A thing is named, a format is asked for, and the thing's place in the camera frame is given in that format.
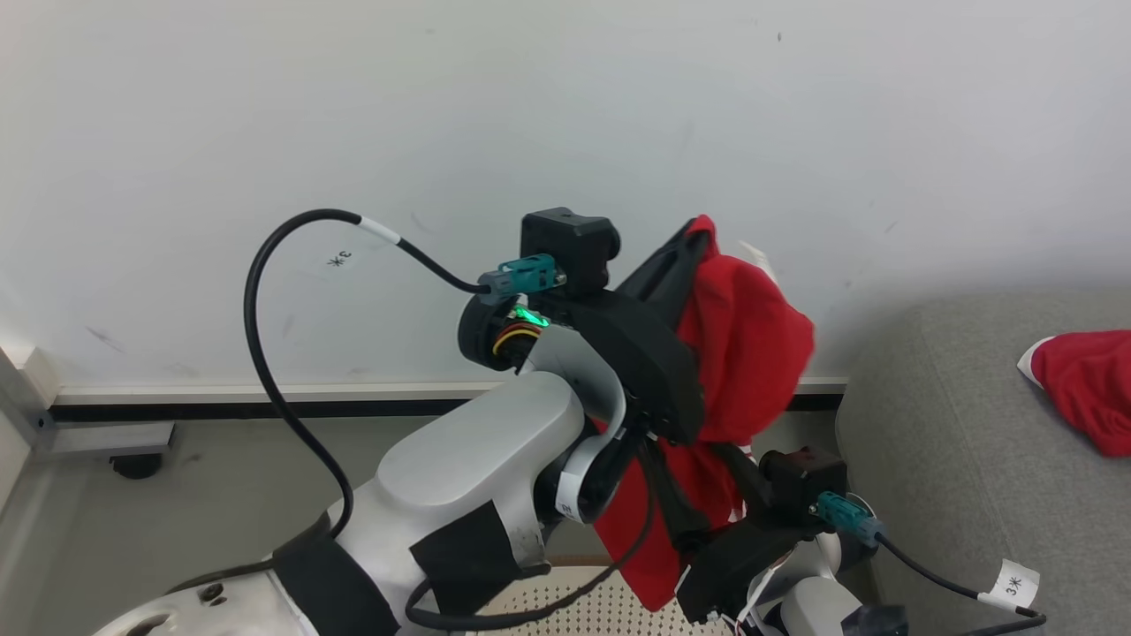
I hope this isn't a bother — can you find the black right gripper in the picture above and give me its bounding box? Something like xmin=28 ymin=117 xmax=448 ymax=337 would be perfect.
xmin=640 ymin=437 xmax=816 ymax=625

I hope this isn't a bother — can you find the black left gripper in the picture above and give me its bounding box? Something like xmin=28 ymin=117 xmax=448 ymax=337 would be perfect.
xmin=528 ymin=221 xmax=710 ymax=447

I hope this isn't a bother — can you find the red garment with white trim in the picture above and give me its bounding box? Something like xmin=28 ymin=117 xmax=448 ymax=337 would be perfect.
xmin=1016 ymin=329 xmax=1131 ymax=458

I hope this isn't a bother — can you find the grey fabric sofa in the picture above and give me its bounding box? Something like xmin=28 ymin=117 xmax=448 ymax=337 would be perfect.
xmin=834 ymin=291 xmax=1131 ymax=636

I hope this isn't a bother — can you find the white perforated laundry basket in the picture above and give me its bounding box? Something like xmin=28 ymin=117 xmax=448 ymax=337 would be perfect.
xmin=467 ymin=554 xmax=736 ymax=636

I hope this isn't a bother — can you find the white and black baseboard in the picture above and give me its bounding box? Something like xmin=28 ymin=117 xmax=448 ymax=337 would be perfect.
xmin=49 ymin=375 xmax=850 ymax=423

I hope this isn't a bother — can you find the black caster wheel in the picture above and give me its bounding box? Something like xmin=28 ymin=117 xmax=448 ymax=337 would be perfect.
xmin=110 ymin=451 xmax=165 ymax=481

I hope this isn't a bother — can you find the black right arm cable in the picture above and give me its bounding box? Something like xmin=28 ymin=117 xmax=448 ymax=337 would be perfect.
xmin=811 ymin=491 xmax=1049 ymax=636

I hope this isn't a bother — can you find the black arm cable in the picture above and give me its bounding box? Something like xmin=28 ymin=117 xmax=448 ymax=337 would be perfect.
xmin=811 ymin=491 xmax=1049 ymax=636
xmin=243 ymin=208 xmax=657 ymax=633

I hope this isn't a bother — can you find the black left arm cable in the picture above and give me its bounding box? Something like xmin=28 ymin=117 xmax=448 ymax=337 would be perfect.
xmin=243 ymin=208 xmax=657 ymax=633

